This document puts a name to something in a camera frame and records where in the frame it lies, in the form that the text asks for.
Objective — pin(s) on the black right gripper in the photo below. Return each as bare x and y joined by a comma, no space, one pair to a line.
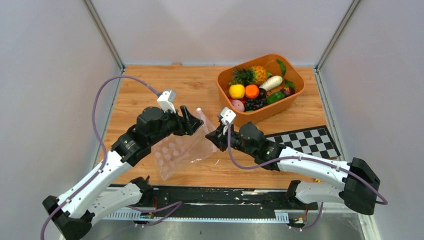
217,137

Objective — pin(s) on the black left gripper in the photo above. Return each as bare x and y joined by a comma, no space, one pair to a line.
187,125

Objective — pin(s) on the clear zip top bag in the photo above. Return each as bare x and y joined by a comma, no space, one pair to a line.
175,153

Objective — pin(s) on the orange plastic basin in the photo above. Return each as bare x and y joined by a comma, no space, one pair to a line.
270,62

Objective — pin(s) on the toy pineapple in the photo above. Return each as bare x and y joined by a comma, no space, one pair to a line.
256,75

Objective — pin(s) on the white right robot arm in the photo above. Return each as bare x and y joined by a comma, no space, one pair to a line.
352,183

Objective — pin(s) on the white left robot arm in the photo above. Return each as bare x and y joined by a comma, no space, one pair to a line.
77,210

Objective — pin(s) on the pink toy onion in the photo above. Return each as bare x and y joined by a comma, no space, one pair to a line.
238,105

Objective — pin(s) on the black toy grape bunch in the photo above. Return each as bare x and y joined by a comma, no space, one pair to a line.
254,104

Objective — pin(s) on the yellow toy lemon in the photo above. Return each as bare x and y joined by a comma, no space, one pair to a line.
237,91

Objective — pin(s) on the toy orange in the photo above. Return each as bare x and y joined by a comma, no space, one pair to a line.
252,91

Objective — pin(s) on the green toy pepper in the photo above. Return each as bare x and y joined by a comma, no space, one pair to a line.
275,97

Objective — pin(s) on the white toy radish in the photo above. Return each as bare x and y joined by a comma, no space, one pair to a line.
272,83

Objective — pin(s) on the green toy leaf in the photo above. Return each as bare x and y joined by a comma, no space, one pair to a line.
282,66

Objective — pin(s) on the black white checkerboard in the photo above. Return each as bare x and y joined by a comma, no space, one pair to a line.
316,141

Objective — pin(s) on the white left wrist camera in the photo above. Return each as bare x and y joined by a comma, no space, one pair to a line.
166,101

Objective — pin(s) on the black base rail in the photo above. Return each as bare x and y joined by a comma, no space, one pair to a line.
222,202

